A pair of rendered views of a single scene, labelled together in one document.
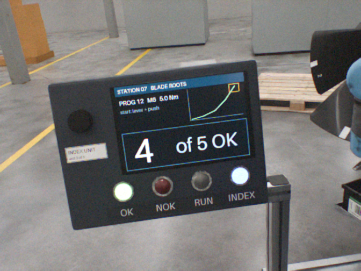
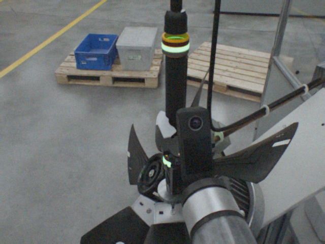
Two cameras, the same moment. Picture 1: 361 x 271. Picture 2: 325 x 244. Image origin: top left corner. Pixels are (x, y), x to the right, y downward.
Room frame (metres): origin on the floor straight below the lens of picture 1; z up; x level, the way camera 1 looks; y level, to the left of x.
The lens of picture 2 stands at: (0.39, -0.64, 1.80)
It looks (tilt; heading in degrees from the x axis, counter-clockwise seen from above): 36 degrees down; 0
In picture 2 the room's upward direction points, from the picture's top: straight up
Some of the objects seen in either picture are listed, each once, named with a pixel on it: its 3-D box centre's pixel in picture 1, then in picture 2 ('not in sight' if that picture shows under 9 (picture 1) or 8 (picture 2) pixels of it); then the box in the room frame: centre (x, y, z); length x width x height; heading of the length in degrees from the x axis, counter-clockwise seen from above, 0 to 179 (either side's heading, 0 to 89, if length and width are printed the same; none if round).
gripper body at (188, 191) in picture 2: not in sight; (193, 174); (0.74, -0.68, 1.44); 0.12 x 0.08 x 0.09; 13
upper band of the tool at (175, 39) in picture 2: not in sight; (175, 44); (0.86, -0.65, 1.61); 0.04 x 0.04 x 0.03
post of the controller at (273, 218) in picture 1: (276, 230); not in sight; (0.47, -0.14, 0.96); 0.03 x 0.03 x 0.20; 3
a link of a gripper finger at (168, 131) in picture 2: not in sight; (163, 134); (0.83, -0.63, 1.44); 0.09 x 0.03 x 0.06; 22
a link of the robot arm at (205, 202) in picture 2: not in sight; (213, 213); (0.66, -0.70, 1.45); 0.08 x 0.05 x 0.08; 103
